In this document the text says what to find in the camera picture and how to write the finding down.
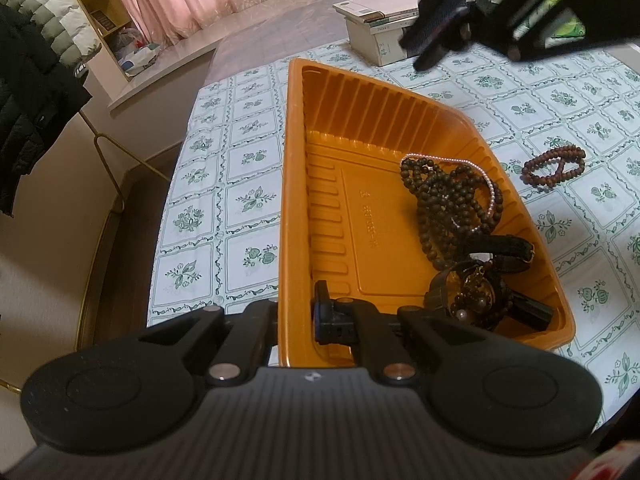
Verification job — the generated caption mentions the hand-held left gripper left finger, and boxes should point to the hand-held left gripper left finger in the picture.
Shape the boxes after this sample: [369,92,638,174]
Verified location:
[137,299,279,387]

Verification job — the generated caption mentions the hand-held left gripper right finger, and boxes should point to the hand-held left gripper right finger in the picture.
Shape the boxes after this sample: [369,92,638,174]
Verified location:
[311,280,482,387]

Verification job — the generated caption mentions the orange plastic tray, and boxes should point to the orange plastic tray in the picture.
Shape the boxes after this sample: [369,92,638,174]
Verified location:
[277,57,577,369]

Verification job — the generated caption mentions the dark bead charm bracelet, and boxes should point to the dark bead charm bracelet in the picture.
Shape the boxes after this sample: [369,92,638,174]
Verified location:
[451,267,512,332]

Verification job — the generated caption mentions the reddish-brown bead bracelet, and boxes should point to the reddish-brown bead bracelet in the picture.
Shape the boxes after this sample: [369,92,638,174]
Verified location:
[521,144,587,191]

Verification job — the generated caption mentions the dark wooden bead necklace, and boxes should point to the dark wooden bead necklace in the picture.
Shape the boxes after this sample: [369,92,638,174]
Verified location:
[399,156,501,274]

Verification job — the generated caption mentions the pale pearl strand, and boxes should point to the pale pearl strand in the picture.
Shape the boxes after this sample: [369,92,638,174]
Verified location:
[404,152,504,234]

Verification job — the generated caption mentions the black strap wristwatch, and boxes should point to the black strap wristwatch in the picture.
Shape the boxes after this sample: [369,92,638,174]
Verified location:
[425,234,557,334]

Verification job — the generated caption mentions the green packet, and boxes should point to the green packet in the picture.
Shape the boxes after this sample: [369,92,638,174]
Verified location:
[547,7,587,40]

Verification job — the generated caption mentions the green-edged book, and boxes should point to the green-edged book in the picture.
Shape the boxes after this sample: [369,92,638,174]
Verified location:
[359,9,422,27]

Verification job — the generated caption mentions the white cardboard box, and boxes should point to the white cardboard box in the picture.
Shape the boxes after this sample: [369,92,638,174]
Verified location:
[345,14,422,67]

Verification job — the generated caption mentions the floral tablecloth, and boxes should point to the floral tablecloth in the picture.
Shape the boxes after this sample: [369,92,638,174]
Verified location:
[147,39,640,412]

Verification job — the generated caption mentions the gold clothes rack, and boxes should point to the gold clothes rack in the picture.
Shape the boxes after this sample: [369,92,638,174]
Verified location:
[0,107,177,397]

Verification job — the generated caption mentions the white plastic bags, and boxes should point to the white plastic bags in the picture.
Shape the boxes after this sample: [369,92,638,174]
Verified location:
[112,26,162,79]

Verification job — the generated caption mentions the black puffer jacket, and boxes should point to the black puffer jacket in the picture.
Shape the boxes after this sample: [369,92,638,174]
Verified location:
[0,5,94,219]

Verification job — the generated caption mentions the person's patterned clothing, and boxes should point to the person's patterned clothing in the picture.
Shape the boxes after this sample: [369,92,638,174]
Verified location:
[585,437,640,480]

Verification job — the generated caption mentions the grey white puffer jacket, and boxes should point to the grey white puffer jacket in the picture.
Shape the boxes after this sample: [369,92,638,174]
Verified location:
[0,0,102,80]

